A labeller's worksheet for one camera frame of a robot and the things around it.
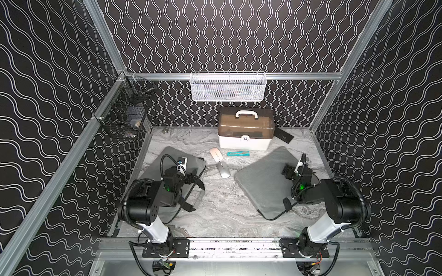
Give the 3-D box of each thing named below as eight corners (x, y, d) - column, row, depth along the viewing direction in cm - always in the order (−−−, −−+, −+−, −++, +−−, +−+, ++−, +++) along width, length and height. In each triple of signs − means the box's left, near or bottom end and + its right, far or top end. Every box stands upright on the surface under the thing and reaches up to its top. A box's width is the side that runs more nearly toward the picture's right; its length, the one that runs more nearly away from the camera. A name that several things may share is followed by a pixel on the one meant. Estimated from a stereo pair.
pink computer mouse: (215, 163, 105) (215, 160, 103) (208, 151, 111) (208, 148, 109) (223, 159, 106) (223, 157, 104) (216, 148, 112) (216, 145, 110)
